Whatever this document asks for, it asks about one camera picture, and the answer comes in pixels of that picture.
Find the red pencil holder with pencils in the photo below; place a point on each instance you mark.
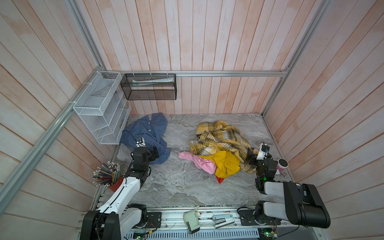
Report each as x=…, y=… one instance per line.
x=108, y=175

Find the blue checkered shirt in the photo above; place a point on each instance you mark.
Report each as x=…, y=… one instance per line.
x=151, y=129

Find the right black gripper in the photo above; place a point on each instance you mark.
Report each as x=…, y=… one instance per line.
x=250, y=155

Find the pink cup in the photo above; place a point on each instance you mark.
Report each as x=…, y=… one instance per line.
x=282, y=164

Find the grey stapler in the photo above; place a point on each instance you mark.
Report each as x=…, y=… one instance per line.
x=223, y=220

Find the pink cloth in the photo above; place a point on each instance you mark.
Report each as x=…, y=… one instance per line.
x=201, y=163

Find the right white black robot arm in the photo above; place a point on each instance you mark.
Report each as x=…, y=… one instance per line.
x=302, y=204

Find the white wire mesh shelf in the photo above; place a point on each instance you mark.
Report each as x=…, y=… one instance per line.
x=102, y=108

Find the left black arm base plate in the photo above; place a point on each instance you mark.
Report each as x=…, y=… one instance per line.
x=153, y=219

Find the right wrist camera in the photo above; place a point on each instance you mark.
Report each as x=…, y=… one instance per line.
x=263, y=152

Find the white green device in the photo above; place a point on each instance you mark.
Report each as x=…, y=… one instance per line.
x=191, y=219

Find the black mesh basket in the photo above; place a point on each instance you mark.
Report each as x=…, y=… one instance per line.
x=140, y=87

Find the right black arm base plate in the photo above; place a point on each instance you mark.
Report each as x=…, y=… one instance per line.
x=249, y=217

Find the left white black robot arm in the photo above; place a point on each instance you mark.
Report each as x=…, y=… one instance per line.
x=116, y=217

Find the red cloth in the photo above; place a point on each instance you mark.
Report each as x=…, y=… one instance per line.
x=220, y=180

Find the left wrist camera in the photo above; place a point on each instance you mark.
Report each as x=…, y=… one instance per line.
x=140, y=143

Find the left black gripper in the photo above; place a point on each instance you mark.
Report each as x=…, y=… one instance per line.
x=152, y=156

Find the horizontal aluminium rail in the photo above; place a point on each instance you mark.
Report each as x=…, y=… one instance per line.
x=215, y=73

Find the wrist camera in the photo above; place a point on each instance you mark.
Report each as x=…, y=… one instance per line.
x=263, y=152
x=140, y=143

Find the yellow plaid cloth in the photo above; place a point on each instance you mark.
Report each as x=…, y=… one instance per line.
x=213, y=137

